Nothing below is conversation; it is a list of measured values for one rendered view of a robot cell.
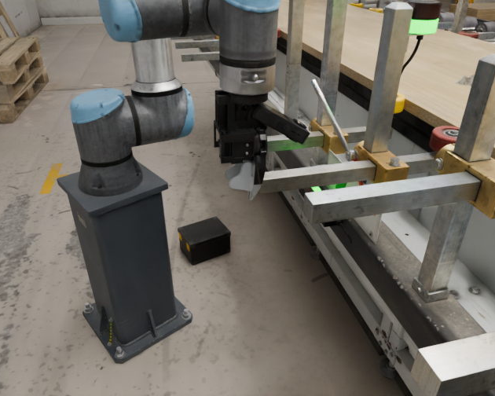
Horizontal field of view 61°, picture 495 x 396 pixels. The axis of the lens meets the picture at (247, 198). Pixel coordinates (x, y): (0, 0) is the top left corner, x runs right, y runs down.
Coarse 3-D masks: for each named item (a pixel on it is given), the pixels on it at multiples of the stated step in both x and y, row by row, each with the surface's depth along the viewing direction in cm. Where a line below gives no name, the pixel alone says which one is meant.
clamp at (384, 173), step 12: (360, 144) 90; (360, 156) 88; (372, 156) 84; (384, 156) 84; (396, 156) 84; (384, 168) 80; (396, 168) 79; (408, 168) 80; (372, 180) 84; (384, 180) 80; (396, 180) 81
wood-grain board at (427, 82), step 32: (288, 0) 288; (320, 0) 288; (320, 32) 184; (352, 32) 184; (448, 32) 184; (352, 64) 135; (416, 64) 135; (448, 64) 135; (416, 96) 107; (448, 96) 107
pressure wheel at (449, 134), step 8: (440, 128) 87; (448, 128) 87; (456, 128) 87; (432, 136) 86; (440, 136) 83; (448, 136) 83; (456, 136) 84; (432, 144) 86; (440, 144) 84; (448, 144) 83
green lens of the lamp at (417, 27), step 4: (412, 20) 73; (416, 20) 73; (420, 20) 73; (424, 20) 72; (428, 20) 72; (432, 20) 73; (436, 20) 73; (412, 24) 73; (416, 24) 73; (420, 24) 73; (424, 24) 73; (428, 24) 73; (432, 24) 73; (436, 24) 74; (412, 28) 74; (416, 28) 73; (420, 28) 73; (424, 28) 73; (428, 28) 73; (432, 28) 73; (436, 28) 74; (412, 32) 74; (416, 32) 74; (420, 32) 73; (424, 32) 73; (428, 32) 73; (432, 32) 74
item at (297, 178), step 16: (368, 160) 84; (416, 160) 84; (432, 160) 85; (272, 176) 79; (288, 176) 79; (304, 176) 79; (320, 176) 80; (336, 176) 81; (352, 176) 82; (368, 176) 83
